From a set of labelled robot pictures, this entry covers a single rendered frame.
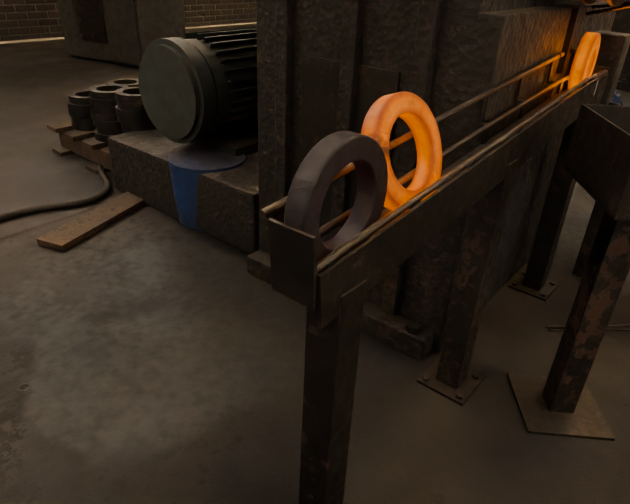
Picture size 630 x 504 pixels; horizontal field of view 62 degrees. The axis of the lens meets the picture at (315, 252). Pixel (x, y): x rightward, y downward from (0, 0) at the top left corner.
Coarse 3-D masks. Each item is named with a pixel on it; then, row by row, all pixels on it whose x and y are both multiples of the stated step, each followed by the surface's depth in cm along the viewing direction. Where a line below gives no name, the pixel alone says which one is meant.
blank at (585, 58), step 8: (592, 32) 137; (584, 40) 135; (592, 40) 135; (600, 40) 141; (584, 48) 135; (592, 48) 135; (576, 56) 135; (584, 56) 134; (592, 56) 142; (576, 64) 136; (584, 64) 135; (592, 64) 143; (576, 72) 137; (584, 72) 137; (568, 80) 139; (576, 80) 138; (568, 88) 141
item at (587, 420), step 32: (576, 128) 109; (608, 128) 95; (576, 160) 108; (608, 160) 94; (608, 192) 94; (608, 224) 107; (608, 256) 108; (608, 288) 112; (576, 320) 119; (608, 320) 116; (576, 352) 120; (512, 384) 137; (544, 384) 138; (576, 384) 125; (544, 416) 128; (576, 416) 128
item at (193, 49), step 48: (192, 48) 187; (240, 48) 200; (144, 96) 205; (192, 96) 187; (240, 96) 201; (144, 144) 218; (192, 144) 221; (240, 144) 211; (144, 192) 222; (240, 192) 182; (240, 240) 192
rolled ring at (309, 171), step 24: (336, 144) 63; (360, 144) 66; (312, 168) 62; (336, 168) 64; (360, 168) 72; (384, 168) 73; (288, 192) 63; (312, 192) 62; (360, 192) 75; (384, 192) 75; (288, 216) 64; (312, 216) 63; (360, 216) 75; (336, 240) 74
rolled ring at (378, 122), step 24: (384, 96) 81; (408, 96) 82; (384, 120) 78; (408, 120) 86; (432, 120) 87; (384, 144) 78; (432, 144) 88; (432, 168) 88; (408, 192) 83; (432, 192) 88
